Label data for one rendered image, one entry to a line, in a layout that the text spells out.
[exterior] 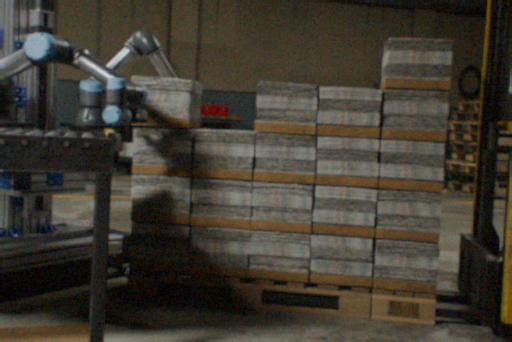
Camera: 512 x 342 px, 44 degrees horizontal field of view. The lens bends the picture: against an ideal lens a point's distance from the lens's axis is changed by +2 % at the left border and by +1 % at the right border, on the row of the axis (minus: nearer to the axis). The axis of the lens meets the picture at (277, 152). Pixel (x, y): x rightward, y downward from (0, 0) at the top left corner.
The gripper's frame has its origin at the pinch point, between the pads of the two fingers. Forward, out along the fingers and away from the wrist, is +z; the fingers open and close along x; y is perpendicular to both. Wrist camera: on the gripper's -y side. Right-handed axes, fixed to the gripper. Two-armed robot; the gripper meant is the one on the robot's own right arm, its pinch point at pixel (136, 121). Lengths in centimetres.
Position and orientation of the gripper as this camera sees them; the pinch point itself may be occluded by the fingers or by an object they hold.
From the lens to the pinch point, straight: 296.3
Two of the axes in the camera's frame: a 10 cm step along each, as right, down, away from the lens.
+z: 0.6, -0.5, 10.0
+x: -10.0, -0.5, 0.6
